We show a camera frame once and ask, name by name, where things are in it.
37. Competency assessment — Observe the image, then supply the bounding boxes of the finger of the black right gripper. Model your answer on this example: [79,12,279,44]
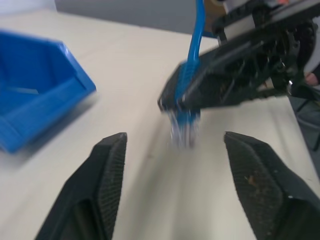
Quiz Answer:
[183,28,297,110]
[157,28,266,111]

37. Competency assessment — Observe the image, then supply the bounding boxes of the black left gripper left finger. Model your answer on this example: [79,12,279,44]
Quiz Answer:
[34,132,128,240]

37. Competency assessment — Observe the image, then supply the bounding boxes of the blue plastic storage bin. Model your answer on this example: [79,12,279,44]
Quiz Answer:
[0,29,97,154]

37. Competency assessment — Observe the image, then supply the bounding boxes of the brown cardboard box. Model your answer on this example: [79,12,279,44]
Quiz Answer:
[206,0,227,16]

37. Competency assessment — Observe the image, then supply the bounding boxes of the bystander's bare hand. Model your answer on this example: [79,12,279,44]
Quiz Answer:
[305,71,320,86]

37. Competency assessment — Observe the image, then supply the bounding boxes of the blue ethernet cable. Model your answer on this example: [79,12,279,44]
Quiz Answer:
[170,0,207,151]

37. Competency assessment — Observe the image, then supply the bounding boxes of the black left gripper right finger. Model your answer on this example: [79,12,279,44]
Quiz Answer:
[223,131,320,240]

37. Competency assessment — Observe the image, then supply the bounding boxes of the person in grey clothes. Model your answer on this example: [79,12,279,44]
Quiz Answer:
[289,21,320,181]

